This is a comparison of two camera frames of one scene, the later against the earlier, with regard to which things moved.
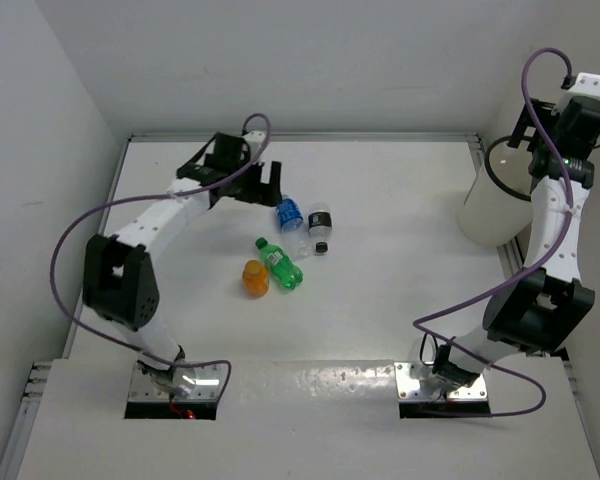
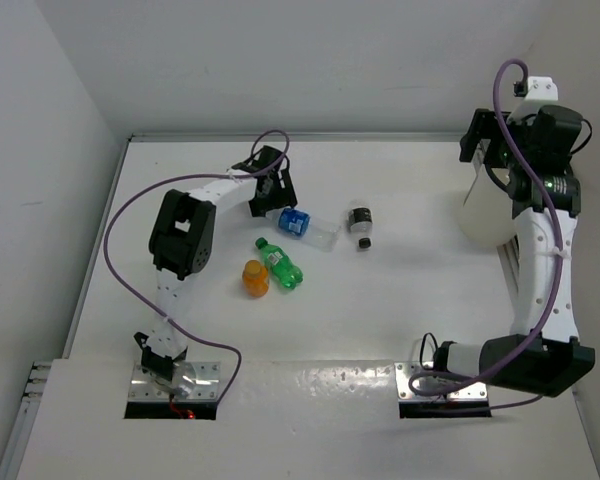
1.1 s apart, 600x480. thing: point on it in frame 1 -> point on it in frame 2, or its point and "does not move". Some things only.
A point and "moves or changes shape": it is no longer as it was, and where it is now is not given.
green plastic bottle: (282, 270) does not move
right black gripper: (522, 127) -> (481, 127)
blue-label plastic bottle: (293, 227) moves or changes shape
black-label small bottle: (320, 223) -> (361, 220)
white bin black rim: (498, 208) does not move
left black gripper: (259, 192) -> (283, 198)
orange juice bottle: (255, 278) does not move
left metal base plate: (206, 387) does not move
